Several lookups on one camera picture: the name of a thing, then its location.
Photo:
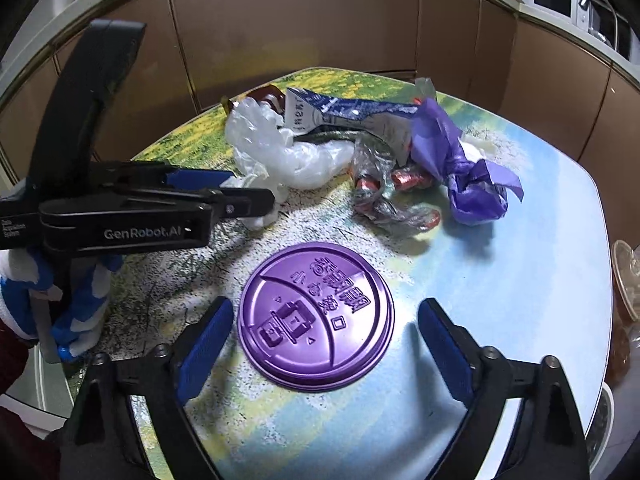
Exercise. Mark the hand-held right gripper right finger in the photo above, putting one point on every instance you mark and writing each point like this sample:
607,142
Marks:
445,350

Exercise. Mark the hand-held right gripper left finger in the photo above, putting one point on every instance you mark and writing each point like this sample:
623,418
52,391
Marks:
207,345

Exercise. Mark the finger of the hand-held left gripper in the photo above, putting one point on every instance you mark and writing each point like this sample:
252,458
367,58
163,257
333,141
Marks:
200,178
245,205

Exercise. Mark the white plastic bag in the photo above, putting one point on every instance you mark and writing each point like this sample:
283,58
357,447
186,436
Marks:
300,160

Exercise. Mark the small brown bottle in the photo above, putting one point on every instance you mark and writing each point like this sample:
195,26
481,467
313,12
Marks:
267,96

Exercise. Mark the purple plastic cup lid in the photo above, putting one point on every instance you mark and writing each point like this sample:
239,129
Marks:
315,320

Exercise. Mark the clear wrapper with red candies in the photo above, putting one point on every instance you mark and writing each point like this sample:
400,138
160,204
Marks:
380,200

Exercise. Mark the blue and white carton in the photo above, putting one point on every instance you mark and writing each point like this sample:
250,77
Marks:
345,107

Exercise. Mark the purple wrapper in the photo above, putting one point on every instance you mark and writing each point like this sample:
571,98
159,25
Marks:
440,135

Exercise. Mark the person's left hand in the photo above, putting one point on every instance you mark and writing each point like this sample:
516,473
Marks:
85,305

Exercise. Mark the brown kitchen base cabinet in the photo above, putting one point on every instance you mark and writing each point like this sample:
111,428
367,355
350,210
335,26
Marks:
300,20

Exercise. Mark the clear glass container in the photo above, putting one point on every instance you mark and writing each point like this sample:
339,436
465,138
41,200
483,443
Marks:
627,280

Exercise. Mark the steel kitchen faucet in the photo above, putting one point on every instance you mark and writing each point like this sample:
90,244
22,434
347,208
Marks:
602,10

